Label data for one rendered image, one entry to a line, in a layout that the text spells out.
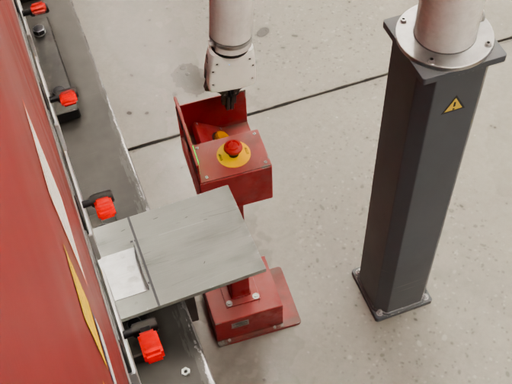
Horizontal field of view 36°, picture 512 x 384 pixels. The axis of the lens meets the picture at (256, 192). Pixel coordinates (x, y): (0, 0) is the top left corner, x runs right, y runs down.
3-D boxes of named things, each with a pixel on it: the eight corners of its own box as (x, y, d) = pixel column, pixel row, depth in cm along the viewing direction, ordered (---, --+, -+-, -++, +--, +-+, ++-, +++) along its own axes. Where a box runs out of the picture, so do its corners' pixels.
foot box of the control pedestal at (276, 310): (302, 324, 230) (302, 304, 221) (219, 348, 227) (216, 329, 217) (280, 267, 242) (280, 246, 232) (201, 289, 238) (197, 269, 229)
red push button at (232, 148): (245, 161, 168) (244, 149, 165) (227, 165, 167) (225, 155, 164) (240, 146, 170) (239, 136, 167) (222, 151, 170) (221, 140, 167)
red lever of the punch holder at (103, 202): (116, 203, 96) (110, 187, 105) (83, 213, 95) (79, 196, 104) (121, 216, 96) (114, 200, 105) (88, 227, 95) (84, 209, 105)
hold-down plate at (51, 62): (81, 117, 163) (78, 107, 161) (56, 125, 162) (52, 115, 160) (50, 25, 180) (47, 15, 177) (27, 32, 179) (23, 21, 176)
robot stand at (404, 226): (404, 254, 243) (462, -3, 162) (432, 302, 233) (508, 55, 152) (350, 272, 240) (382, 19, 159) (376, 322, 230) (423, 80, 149)
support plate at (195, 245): (266, 271, 127) (266, 268, 126) (107, 328, 122) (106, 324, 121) (228, 187, 137) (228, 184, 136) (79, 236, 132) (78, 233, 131)
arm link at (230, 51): (212, 50, 151) (212, 62, 153) (257, 43, 153) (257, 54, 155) (202, 21, 156) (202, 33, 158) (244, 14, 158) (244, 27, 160)
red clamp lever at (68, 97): (78, 90, 107) (75, 85, 116) (47, 99, 106) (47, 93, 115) (81, 103, 107) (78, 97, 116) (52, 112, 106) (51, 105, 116)
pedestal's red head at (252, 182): (273, 198, 176) (272, 146, 161) (203, 216, 174) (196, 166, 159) (248, 132, 187) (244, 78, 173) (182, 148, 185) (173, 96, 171)
